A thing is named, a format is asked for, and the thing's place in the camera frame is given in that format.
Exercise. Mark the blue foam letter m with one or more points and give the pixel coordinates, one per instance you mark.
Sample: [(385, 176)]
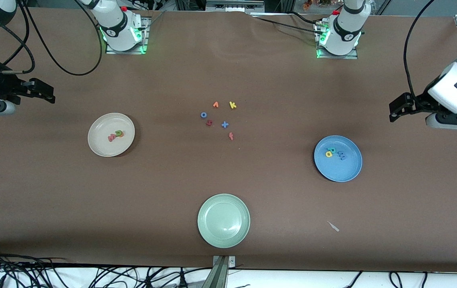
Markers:
[(342, 156)]

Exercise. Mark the teal foam letter p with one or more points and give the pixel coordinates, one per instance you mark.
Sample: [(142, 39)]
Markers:
[(332, 149)]

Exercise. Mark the green foam letter n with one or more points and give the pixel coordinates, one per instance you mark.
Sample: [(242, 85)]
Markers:
[(117, 132)]

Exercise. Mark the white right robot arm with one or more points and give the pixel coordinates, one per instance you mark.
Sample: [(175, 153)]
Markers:
[(114, 24)]

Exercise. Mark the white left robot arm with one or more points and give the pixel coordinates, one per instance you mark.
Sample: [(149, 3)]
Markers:
[(344, 32)]

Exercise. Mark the beige brown round plate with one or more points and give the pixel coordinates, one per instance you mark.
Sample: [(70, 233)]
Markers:
[(100, 144)]

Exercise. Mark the blue round plate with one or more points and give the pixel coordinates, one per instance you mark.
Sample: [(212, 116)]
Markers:
[(338, 172)]

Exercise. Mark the small white paper scrap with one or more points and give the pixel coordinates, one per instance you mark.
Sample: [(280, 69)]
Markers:
[(333, 226)]

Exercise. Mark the orange background object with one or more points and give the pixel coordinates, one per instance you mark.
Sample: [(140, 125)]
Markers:
[(308, 4)]

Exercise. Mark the grey metal equipment box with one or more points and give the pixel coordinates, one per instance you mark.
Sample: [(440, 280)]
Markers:
[(232, 6)]

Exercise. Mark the green round plate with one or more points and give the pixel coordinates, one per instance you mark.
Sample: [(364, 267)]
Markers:
[(223, 220)]

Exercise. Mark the aluminium frame post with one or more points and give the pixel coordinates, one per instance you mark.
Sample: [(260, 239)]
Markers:
[(221, 276)]

